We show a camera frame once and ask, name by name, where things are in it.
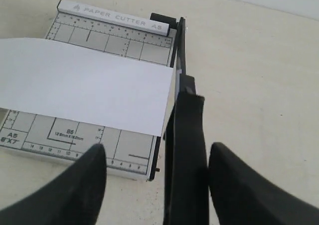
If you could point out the white paper strip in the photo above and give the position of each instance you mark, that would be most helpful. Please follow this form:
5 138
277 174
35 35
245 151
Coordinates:
56 79

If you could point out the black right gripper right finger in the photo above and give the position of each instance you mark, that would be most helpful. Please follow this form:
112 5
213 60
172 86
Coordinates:
241 196

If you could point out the black cutter blade arm handle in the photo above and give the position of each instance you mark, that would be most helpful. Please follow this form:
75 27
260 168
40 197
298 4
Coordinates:
186 195

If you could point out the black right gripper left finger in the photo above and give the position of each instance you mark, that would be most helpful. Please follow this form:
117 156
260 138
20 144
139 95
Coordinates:
73 198

